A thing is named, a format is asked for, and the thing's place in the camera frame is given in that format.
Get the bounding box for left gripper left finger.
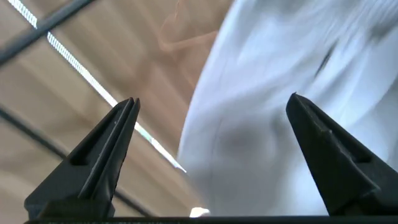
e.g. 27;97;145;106
24;97;141;218

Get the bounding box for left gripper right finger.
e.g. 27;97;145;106
285;92;398;217

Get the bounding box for pale grey shorts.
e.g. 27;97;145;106
176;0;398;217

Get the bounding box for black clothes rack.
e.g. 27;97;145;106
0;0;155;218

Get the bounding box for pink clothes hanger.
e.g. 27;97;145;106
157;0;219;54

